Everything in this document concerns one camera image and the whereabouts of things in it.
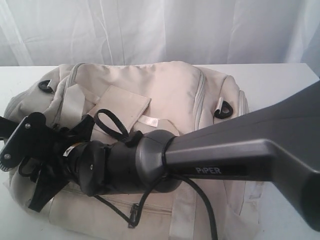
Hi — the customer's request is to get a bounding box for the cream duffel bag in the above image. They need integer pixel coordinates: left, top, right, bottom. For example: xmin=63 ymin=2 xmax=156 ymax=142
xmin=4 ymin=61 xmax=248 ymax=240

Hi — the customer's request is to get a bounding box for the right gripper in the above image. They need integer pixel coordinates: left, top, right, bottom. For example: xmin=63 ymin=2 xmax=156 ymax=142
xmin=0 ymin=114 xmax=94 ymax=211

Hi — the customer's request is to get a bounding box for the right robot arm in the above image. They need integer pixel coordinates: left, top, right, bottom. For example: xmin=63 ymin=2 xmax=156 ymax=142
xmin=0 ymin=82 xmax=320 ymax=236

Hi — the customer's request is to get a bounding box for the white backdrop curtain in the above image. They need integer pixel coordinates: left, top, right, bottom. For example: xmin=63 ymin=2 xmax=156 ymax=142
xmin=0 ymin=0 xmax=320 ymax=72

